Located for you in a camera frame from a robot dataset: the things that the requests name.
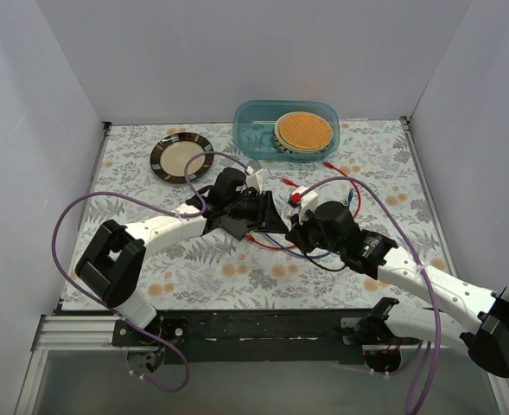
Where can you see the dark rimmed beige plate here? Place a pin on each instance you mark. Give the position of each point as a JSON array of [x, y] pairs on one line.
[[171, 154]]

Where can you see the black network switch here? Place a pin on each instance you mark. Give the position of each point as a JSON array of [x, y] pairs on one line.
[[236, 228]]

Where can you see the orange woven round coaster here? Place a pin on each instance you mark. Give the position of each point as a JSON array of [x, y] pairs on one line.
[[304, 129]]

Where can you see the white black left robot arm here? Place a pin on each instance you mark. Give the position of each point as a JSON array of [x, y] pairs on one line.
[[111, 264]]

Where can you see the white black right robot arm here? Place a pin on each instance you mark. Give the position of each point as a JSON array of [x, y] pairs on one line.
[[464, 316]]

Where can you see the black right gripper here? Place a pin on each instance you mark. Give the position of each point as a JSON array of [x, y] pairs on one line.
[[302, 236]]

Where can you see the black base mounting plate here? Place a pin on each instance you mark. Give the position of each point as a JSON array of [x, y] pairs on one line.
[[379, 320]]

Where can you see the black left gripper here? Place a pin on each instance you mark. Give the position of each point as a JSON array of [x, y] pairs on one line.
[[262, 210]]

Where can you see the teal transparent plastic container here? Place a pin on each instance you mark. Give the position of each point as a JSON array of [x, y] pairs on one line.
[[285, 130]]

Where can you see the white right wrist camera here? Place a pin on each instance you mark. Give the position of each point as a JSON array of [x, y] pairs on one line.
[[303, 199]]

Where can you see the aluminium frame rail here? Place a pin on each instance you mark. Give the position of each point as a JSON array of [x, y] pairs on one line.
[[64, 333]]

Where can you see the floral patterned table mat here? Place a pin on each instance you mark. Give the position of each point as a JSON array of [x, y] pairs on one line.
[[218, 272]]

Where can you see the striped bowl in container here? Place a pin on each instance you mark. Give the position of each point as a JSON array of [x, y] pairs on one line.
[[288, 144]]

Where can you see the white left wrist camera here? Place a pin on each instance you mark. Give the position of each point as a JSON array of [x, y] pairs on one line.
[[255, 179]]

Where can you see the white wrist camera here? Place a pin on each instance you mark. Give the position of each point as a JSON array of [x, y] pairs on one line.
[[255, 179], [303, 199]]

